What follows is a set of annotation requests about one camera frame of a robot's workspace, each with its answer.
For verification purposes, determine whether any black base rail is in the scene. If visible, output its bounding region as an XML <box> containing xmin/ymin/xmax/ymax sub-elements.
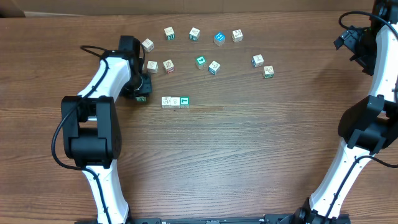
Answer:
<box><xmin>126</xmin><ymin>214</ymin><xmax>294</xmax><ymax>224</ymax></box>

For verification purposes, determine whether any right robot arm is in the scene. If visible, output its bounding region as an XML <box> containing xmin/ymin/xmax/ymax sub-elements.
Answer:
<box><xmin>264</xmin><ymin>0</ymin><xmax>397</xmax><ymax>223</ymax></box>

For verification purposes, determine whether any block with green bottom side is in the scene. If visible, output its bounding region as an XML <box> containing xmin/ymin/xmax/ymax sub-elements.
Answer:
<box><xmin>263</xmin><ymin>65</ymin><xmax>274</xmax><ymax>78</ymax></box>

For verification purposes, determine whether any block with green R side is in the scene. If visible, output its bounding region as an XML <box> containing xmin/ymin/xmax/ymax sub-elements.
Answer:
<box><xmin>164</xmin><ymin>27</ymin><xmax>175</xmax><ymax>40</ymax></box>

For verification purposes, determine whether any block with green J side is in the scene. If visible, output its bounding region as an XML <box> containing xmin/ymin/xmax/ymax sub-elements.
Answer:
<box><xmin>189</xmin><ymin>27</ymin><xmax>200</xmax><ymax>41</ymax></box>

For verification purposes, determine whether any wooden block with engraved drawing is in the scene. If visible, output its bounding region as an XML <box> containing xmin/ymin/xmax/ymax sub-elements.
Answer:
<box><xmin>147</xmin><ymin>60</ymin><xmax>159</xmax><ymax>73</ymax></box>

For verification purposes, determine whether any green 7 top block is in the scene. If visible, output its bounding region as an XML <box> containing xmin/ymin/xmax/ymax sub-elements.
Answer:
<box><xmin>180</xmin><ymin>96</ymin><xmax>190</xmax><ymax>108</ymax></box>

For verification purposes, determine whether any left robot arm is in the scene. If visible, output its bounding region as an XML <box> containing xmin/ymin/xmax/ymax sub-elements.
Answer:
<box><xmin>54</xmin><ymin>35</ymin><xmax>152</xmax><ymax>223</ymax></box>

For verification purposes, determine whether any blue X top block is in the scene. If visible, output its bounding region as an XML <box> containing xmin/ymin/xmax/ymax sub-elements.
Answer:
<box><xmin>161</xmin><ymin>96</ymin><xmax>171</xmax><ymax>109</ymax></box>

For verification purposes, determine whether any block with red Y side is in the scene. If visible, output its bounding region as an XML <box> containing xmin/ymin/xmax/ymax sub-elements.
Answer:
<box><xmin>163</xmin><ymin>60</ymin><xmax>175</xmax><ymax>73</ymax></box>

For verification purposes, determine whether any blue H top block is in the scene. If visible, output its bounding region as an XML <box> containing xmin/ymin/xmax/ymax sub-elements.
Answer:
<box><xmin>214</xmin><ymin>32</ymin><xmax>226</xmax><ymax>46</ymax></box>

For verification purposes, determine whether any green 4 top block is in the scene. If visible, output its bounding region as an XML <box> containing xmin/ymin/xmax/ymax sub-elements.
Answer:
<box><xmin>195</xmin><ymin>56</ymin><xmax>206</xmax><ymax>70</ymax></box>

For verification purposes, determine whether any plain wooden block upper left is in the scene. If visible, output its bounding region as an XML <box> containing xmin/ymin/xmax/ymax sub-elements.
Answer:
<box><xmin>142</xmin><ymin>39</ymin><xmax>154</xmax><ymax>52</ymax></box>

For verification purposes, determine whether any black cable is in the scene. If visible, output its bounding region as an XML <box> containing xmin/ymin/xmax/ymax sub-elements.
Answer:
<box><xmin>323</xmin><ymin>11</ymin><xmax>398</xmax><ymax>220</ymax></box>
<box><xmin>50</xmin><ymin>43</ymin><xmax>147</xmax><ymax>224</ymax></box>

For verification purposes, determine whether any wooden block with red print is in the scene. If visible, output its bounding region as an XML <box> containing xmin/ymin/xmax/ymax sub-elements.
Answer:
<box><xmin>170</xmin><ymin>97</ymin><xmax>180</xmax><ymax>108</ymax></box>

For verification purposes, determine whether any block with blue left side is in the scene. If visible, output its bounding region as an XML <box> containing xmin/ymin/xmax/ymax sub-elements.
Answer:
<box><xmin>251</xmin><ymin>54</ymin><xmax>264</xmax><ymax>68</ymax></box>

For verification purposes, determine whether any wooden block with animal drawing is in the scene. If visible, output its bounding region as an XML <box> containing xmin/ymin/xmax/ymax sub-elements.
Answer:
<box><xmin>232</xmin><ymin>29</ymin><xmax>243</xmax><ymax>42</ymax></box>

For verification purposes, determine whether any left black cable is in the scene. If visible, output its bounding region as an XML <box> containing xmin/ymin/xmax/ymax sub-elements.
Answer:
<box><xmin>50</xmin><ymin>43</ymin><xmax>147</xmax><ymax>224</ymax></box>

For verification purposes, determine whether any right black cable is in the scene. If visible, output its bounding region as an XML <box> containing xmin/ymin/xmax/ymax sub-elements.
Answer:
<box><xmin>323</xmin><ymin>11</ymin><xmax>398</xmax><ymax>220</ymax></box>

